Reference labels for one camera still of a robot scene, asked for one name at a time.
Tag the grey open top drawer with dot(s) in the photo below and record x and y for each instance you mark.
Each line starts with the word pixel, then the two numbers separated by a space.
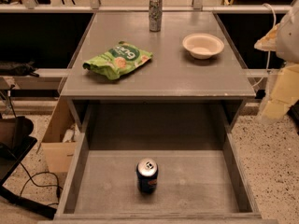
pixel 200 179

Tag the black chair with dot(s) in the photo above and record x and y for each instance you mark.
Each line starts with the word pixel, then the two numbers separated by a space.
pixel 15 142

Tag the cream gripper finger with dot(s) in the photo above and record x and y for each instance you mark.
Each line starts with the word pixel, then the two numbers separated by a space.
pixel 281 95

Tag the white paper bowl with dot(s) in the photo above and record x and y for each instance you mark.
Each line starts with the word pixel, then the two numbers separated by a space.
pixel 203 46

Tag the cardboard box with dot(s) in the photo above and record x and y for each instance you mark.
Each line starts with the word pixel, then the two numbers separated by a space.
pixel 57 143

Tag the silver tall can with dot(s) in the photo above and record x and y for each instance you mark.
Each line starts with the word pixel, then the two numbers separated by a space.
pixel 155 15

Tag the grey cabinet counter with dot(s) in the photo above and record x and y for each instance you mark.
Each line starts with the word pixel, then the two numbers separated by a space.
pixel 171 74

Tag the blue pepsi can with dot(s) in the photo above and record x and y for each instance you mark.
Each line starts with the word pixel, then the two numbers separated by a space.
pixel 147 174

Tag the green chip bag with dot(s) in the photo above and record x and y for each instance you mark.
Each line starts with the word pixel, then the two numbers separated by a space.
pixel 121 60

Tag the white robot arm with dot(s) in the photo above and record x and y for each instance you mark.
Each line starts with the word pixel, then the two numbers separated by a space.
pixel 283 39

